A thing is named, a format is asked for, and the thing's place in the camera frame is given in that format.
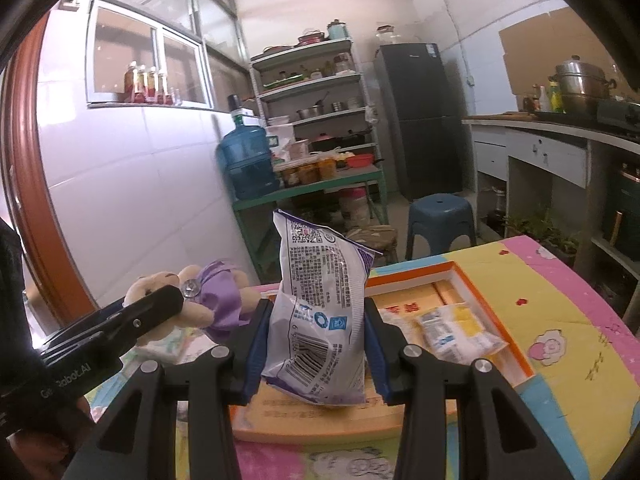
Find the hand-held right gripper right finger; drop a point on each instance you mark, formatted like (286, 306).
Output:
(377, 360)

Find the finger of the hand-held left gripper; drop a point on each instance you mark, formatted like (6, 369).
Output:
(145, 315)

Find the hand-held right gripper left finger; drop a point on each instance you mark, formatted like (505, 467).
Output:
(257, 355)

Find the green floral tissue pack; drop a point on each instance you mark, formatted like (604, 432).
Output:
(167, 350)

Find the plush bear purple dress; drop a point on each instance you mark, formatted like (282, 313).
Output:
(197, 314)

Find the purple white snack packet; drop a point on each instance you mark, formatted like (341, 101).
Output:
(320, 310)

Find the yellow snack packet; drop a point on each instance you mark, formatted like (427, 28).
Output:
(460, 332)

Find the shallow orange-rimmed cardboard box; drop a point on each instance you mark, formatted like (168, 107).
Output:
(445, 292)

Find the person's left hand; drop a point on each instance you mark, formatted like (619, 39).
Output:
(45, 450)

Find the woven seat stool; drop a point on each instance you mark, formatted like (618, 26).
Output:
(372, 242)

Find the white jar red lid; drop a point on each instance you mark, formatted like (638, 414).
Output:
(356, 210)

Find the blue plastic stool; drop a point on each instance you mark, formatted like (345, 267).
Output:
(440, 207)

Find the green metal table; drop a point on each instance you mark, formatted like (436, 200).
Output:
(300, 191)

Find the tub of orange food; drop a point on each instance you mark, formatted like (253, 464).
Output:
(327, 170)
(309, 173)
(290, 176)

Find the blue water jug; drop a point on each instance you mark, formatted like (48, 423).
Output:
(247, 160)

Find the red plastic bowl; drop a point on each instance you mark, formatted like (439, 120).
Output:
(359, 161)

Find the green leafy plants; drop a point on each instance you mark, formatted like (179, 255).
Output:
(545, 237)

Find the row of red sauce bottles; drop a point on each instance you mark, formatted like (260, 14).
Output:
(145, 85)

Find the black refrigerator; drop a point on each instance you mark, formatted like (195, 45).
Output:
(420, 125)

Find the white kitchen counter cabinet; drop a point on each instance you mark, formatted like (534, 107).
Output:
(550, 152)

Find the white shelf rack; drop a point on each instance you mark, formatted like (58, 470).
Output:
(310, 85)

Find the dark green air fryer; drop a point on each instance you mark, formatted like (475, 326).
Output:
(622, 210)

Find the white bottle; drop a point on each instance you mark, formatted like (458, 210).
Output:
(544, 100)

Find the green yellow bottle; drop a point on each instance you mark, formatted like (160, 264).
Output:
(555, 97)

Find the red pan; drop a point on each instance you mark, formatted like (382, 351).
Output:
(311, 37)

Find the glass jar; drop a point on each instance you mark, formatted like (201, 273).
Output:
(388, 35)

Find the teal enamel pot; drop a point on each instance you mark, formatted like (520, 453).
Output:
(338, 30)

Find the steel steamer pot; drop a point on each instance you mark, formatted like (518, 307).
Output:
(580, 90)

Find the gas stove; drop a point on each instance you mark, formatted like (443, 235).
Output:
(620, 110)

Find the brown door frame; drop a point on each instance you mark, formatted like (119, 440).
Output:
(25, 160)

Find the aluminium frame window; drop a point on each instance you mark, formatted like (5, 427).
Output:
(158, 60)

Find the cardboard wall panels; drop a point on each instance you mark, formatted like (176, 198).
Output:
(530, 50)

